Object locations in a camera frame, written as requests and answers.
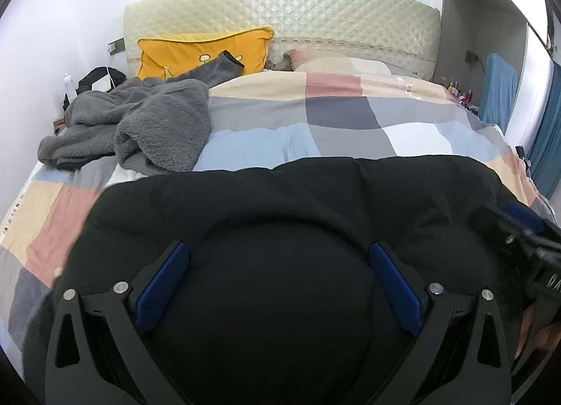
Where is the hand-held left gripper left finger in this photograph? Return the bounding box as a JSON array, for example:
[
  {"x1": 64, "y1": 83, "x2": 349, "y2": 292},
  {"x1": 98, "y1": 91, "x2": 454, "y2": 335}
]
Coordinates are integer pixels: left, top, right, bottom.
[{"x1": 44, "y1": 241, "x2": 191, "y2": 405}]

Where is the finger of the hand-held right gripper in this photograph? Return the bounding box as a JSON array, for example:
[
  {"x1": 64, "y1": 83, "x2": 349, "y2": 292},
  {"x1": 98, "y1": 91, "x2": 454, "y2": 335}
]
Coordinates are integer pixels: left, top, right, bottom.
[{"x1": 468, "y1": 202, "x2": 561, "y2": 257}]

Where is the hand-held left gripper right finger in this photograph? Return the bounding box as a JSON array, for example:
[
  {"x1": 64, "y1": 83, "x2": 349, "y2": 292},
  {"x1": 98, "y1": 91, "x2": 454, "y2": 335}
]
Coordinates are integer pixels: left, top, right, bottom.
[{"x1": 368, "y1": 242, "x2": 513, "y2": 405}]

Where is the black jacket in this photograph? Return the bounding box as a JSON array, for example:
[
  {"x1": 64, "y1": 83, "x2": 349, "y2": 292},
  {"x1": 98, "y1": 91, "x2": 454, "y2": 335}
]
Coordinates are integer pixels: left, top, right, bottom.
[{"x1": 22, "y1": 155, "x2": 548, "y2": 405}]

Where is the person's right hand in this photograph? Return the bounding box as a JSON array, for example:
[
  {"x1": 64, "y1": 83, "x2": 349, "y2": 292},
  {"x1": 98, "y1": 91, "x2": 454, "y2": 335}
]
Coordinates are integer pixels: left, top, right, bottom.
[{"x1": 515, "y1": 304, "x2": 561, "y2": 359}]

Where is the black tripod stand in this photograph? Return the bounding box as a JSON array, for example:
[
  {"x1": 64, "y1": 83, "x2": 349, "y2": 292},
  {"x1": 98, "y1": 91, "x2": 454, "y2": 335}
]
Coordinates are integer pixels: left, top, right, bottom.
[{"x1": 514, "y1": 146, "x2": 533, "y2": 180}]

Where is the blue curtain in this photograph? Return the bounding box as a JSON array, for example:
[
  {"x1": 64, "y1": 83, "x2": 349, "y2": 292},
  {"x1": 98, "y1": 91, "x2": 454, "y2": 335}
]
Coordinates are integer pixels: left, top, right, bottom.
[{"x1": 526, "y1": 76, "x2": 561, "y2": 200}]

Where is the blue hanging cloth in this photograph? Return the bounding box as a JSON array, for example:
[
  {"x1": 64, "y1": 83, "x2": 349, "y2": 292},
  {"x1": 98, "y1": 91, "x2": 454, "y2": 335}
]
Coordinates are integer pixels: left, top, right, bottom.
[{"x1": 479, "y1": 53, "x2": 518, "y2": 134}]

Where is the group of small bottles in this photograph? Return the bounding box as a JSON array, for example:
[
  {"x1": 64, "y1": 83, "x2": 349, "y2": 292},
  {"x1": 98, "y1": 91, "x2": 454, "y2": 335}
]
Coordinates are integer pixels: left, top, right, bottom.
[{"x1": 442, "y1": 78, "x2": 480, "y2": 110}]

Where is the grey fleece garment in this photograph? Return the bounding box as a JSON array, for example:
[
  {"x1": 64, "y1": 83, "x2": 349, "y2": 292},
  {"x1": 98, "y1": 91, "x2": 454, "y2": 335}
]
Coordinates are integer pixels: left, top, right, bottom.
[{"x1": 37, "y1": 51, "x2": 246, "y2": 176}]

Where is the checkered pastel duvet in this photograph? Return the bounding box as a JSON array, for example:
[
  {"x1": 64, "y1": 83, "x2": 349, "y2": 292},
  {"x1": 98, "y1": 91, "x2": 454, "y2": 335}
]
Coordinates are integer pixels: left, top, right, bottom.
[{"x1": 0, "y1": 57, "x2": 540, "y2": 357}]

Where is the black bag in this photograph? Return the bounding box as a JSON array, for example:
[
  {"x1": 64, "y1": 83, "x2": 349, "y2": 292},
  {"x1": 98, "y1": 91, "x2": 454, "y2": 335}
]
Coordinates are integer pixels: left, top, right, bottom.
[{"x1": 78, "y1": 67, "x2": 128, "y2": 95}]

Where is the yellow pillow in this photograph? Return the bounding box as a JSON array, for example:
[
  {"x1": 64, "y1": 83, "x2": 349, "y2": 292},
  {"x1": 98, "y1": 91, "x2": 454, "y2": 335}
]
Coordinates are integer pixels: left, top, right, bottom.
[{"x1": 137, "y1": 27, "x2": 275, "y2": 81}]

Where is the pink pillow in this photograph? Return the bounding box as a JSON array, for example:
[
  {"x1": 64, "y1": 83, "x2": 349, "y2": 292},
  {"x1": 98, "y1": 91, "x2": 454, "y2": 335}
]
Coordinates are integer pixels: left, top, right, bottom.
[{"x1": 287, "y1": 48, "x2": 434, "y2": 82}]

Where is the cream quilted headboard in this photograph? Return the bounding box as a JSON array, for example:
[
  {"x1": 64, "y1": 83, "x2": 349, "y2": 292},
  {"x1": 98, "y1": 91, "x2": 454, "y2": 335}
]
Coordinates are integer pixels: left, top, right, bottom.
[{"x1": 123, "y1": 0, "x2": 441, "y2": 82}]

